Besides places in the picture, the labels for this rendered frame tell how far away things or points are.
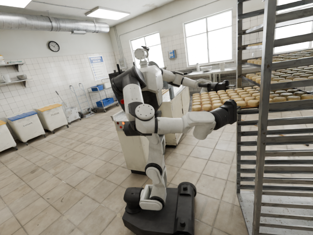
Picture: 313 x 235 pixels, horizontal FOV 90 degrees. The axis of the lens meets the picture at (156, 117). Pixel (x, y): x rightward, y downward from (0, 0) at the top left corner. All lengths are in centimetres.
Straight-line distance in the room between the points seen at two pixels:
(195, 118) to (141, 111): 22
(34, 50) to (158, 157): 530
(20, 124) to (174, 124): 463
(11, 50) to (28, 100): 133
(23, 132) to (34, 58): 217
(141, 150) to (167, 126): 139
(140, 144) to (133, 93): 129
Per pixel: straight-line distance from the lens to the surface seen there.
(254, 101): 92
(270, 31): 82
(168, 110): 237
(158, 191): 146
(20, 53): 586
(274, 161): 162
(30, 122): 507
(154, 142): 111
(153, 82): 93
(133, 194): 159
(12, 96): 565
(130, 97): 70
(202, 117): 66
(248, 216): 165
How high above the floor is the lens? 143
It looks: 20 degrees down
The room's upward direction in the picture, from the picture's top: 11 degrees counter-clockwise
